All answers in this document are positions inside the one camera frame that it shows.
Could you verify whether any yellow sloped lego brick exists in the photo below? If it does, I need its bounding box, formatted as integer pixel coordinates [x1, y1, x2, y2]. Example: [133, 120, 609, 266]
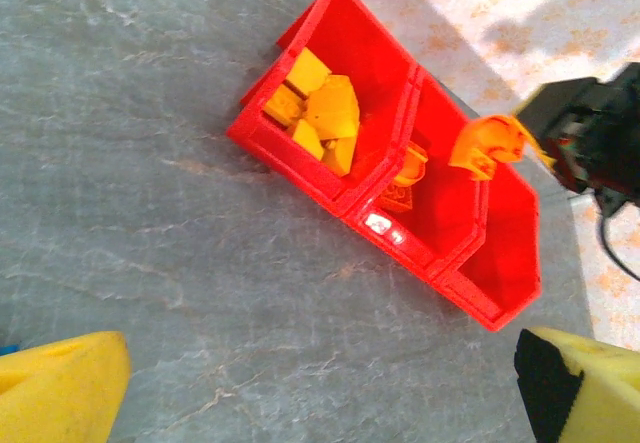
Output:
[322, 135, 357, 178]
[305, 75, 362, 142]
[289, 120, 326, 160]
[285, 47, 332, 98]

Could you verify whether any small orange lego brick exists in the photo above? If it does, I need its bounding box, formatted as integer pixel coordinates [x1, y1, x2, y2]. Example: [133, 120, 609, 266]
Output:
[392, 143, 430, 188]

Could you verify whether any red plastic bin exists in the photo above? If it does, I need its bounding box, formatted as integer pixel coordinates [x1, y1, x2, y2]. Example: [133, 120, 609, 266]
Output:
[432, 162, 544, 334]
[225, 0, 419, 202]
[344, 70, 489, 284]

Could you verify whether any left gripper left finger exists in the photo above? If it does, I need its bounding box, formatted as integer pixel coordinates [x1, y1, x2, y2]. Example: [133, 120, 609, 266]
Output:
[0, 331, 132, 443]

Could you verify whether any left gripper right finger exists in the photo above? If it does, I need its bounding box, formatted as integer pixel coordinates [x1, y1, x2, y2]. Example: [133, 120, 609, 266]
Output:
[513, 326, 640, 443]

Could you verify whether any thin black wire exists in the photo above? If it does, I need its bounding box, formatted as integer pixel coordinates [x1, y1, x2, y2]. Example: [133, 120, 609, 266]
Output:
[594, 187, 640, 282]

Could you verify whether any yellow studded lego brick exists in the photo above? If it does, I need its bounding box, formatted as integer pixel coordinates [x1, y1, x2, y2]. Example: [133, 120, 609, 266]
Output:
[263, 85, 307, 127]

